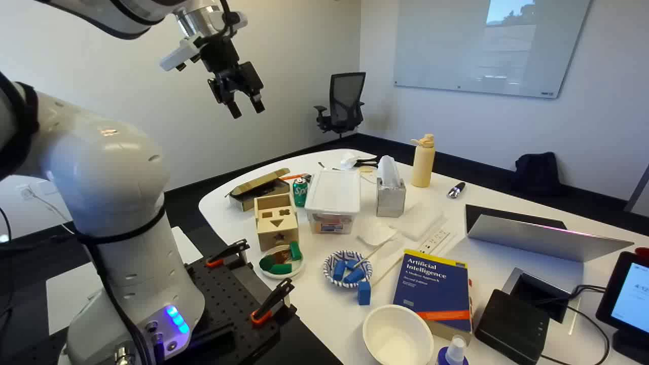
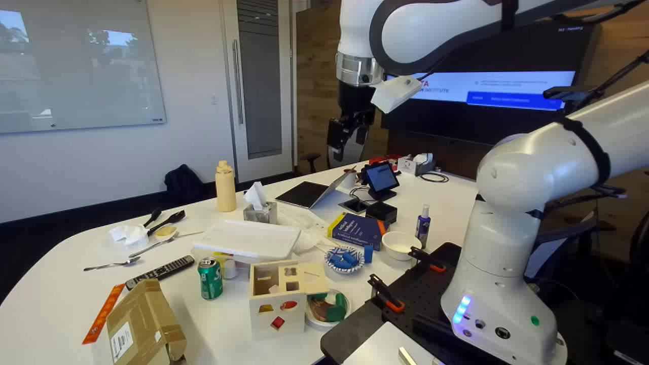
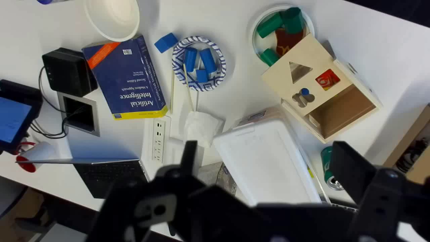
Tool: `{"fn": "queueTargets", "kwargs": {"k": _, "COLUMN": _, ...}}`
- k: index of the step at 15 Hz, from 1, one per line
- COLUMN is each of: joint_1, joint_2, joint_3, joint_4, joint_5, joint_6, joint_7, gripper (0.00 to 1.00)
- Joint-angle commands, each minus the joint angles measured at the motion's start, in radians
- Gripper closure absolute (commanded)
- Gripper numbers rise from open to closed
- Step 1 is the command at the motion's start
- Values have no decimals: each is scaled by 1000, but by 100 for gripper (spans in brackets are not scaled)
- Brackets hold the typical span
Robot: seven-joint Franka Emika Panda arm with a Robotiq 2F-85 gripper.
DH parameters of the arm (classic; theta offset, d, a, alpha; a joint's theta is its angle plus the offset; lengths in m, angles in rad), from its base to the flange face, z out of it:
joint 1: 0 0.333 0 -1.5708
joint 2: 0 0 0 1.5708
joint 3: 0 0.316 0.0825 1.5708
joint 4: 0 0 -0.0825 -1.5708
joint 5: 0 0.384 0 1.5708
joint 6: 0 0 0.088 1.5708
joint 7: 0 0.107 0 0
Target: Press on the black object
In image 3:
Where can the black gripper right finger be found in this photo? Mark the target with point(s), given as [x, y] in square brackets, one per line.
[384, 196]

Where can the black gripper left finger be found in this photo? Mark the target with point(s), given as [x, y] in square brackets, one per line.
[192, 210]

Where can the green soda can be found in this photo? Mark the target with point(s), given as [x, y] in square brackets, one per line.
[328, 175]

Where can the black laptop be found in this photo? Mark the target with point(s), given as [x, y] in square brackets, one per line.
[101, 176]

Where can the white power strip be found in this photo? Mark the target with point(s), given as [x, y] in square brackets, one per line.
[157, 140]

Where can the silver framed black square device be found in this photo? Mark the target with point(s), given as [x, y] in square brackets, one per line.
[81, 113]

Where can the wooden shape sorter box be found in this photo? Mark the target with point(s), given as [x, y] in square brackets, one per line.
[319, 90]

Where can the blue patterned paper plate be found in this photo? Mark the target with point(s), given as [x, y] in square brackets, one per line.
[199, 63]

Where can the blue hardcover textbook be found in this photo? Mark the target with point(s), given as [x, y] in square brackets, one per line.
[128, 79]

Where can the blue foam block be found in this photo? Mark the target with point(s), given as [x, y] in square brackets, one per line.
[165, 42]

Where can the black speakerphone box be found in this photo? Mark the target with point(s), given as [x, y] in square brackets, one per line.
[67, 71]

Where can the green cylinder block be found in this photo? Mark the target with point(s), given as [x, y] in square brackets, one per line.
[269, 56]
[269, 25]
[293, 20]

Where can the black tablet with blue screen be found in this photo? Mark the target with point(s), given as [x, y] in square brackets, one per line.
[19, 106]

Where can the white paper bowl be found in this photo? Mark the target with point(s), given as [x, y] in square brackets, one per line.
[117, 20]

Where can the white bowl with blocks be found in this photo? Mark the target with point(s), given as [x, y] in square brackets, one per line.
[280, 40]

